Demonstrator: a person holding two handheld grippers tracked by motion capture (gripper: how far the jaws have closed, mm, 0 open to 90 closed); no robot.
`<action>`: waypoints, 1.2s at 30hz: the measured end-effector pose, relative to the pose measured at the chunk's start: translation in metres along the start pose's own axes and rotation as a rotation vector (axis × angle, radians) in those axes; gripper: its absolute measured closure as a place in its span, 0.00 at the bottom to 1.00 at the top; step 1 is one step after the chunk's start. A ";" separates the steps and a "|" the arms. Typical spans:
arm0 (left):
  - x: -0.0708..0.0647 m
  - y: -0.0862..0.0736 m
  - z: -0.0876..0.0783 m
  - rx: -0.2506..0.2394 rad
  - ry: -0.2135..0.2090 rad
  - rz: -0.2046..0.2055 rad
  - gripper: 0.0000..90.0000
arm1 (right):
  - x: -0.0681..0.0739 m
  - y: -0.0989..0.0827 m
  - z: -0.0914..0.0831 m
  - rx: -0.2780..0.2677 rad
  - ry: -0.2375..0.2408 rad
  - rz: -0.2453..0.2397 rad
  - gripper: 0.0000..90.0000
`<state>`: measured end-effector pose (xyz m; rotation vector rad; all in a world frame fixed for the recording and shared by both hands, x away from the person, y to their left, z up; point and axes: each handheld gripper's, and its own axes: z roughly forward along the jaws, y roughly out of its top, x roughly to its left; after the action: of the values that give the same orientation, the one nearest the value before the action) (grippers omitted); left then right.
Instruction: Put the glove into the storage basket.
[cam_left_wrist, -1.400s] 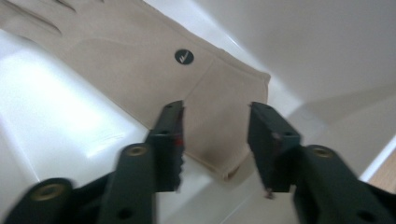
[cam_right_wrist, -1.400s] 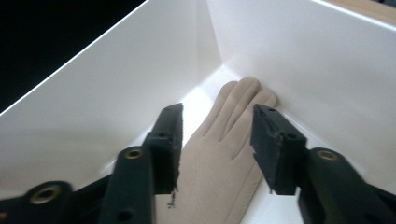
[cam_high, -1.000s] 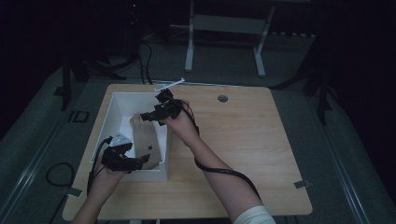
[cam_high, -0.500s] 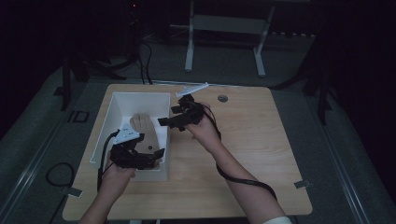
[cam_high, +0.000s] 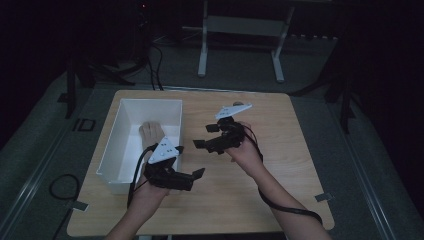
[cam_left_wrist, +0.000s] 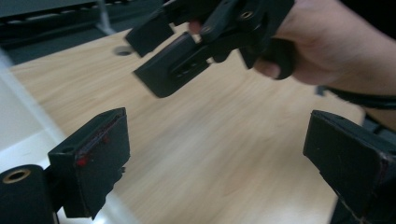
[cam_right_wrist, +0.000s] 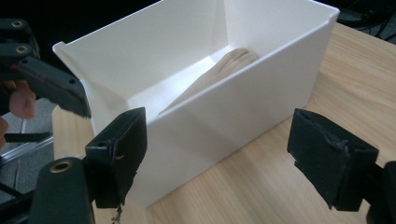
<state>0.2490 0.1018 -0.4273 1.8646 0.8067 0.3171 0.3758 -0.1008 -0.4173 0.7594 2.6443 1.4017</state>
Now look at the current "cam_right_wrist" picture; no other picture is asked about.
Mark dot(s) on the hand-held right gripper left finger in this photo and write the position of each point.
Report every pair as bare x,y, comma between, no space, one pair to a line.
118,155

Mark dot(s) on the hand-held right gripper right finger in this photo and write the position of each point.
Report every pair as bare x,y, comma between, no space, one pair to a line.
333,161

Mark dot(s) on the white plastic box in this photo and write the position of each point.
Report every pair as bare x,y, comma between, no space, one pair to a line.
243,102

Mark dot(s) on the beige glove with dark button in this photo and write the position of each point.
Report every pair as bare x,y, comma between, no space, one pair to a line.
224,67

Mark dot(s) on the metal floor rail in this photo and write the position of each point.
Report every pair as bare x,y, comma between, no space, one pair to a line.
28,149

